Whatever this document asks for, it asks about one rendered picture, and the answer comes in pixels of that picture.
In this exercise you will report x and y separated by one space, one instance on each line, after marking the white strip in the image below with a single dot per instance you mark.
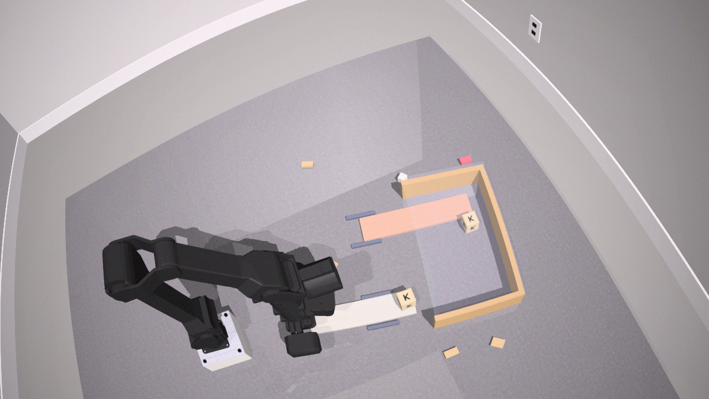
361 313

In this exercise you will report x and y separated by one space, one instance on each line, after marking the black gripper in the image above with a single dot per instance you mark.
299 343

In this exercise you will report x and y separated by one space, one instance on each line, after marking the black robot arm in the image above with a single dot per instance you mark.
268 276

